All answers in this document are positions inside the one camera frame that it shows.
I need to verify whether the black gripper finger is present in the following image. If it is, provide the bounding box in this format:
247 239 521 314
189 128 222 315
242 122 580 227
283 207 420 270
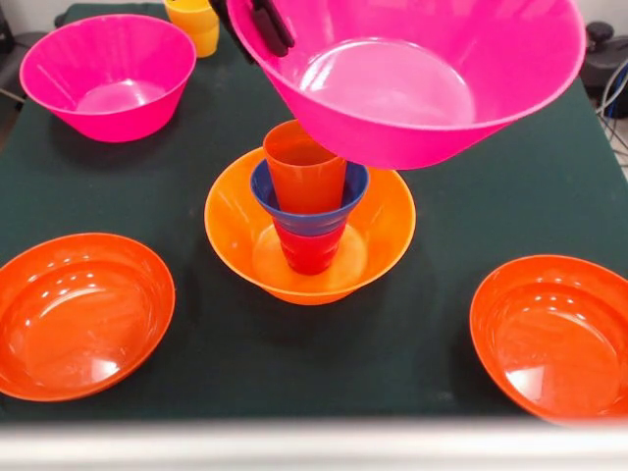
209 0 257 66
250 0 297 58

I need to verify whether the pink large bowl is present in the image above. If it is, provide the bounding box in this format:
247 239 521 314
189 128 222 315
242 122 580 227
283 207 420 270
19 13 197 143
226 0 589 172

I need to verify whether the red-orange plastic cup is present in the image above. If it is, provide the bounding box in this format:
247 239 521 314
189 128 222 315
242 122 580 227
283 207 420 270
262 119 349 216

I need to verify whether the orange large bowl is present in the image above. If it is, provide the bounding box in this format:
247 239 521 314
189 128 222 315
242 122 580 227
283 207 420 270
203 146 417 306

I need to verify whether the blue small bowl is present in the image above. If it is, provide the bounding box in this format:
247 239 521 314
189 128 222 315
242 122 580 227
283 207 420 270
249 159 370 237

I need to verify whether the crimson plastic cup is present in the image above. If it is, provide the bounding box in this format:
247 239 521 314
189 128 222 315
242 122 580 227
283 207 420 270
273 220 347 277

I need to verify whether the red shallow bowl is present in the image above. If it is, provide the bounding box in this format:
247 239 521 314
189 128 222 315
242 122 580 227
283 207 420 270
0 233 177 403
469 254 628 427

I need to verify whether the yellow plastic cup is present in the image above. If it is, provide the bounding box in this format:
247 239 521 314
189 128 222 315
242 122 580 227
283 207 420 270
163 0 221 59

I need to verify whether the dark green tablecloth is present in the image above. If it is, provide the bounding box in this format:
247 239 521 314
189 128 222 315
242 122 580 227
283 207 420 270
0 2 628 423

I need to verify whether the black pedestal foot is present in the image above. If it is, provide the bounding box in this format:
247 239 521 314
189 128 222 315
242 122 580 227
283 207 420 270
0 9 50 104
580 22 628 105

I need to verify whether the grey hose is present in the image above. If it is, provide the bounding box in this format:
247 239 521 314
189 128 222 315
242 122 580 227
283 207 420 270
596 58 628 119

